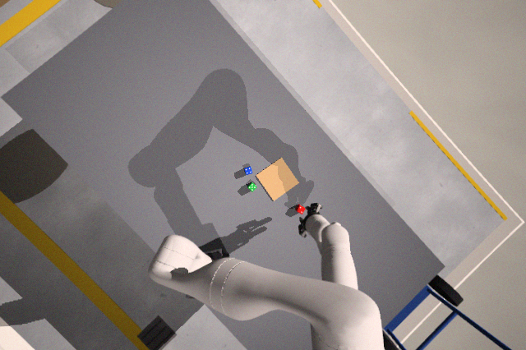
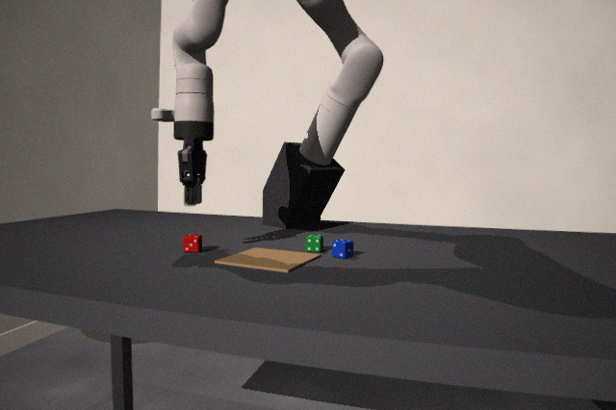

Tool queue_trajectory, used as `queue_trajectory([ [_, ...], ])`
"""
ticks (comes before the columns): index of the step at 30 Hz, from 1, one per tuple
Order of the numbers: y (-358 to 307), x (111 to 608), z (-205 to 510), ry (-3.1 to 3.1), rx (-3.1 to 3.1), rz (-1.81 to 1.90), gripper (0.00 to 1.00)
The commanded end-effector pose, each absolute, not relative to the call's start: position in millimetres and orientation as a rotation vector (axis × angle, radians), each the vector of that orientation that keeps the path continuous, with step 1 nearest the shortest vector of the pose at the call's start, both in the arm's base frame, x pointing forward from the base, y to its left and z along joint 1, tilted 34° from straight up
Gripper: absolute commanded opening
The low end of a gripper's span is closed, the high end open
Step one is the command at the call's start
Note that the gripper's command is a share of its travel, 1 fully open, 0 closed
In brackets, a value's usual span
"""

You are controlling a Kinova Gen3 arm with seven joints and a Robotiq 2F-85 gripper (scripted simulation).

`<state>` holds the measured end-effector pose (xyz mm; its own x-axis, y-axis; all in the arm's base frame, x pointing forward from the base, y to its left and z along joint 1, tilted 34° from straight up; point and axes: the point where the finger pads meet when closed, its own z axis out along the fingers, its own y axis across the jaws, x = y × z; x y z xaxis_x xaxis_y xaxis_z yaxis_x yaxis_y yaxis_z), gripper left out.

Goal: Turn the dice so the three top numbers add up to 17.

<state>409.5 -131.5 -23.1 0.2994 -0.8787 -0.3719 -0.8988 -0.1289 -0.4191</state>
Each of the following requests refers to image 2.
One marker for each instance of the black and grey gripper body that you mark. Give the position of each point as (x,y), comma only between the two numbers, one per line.
(193,133)

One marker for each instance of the blue die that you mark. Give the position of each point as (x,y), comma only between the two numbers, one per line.
(342,249)

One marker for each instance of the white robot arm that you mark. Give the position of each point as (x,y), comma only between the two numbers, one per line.
(362,62)

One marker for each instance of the tan flat mat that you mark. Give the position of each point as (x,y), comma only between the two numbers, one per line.
(270,259)

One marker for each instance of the red die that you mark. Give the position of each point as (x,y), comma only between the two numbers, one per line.
(192,243)

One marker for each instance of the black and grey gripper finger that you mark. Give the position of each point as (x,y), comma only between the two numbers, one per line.
(185,160)
(201,178)

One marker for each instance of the green die with white pips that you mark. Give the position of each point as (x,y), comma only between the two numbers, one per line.
(314,243)

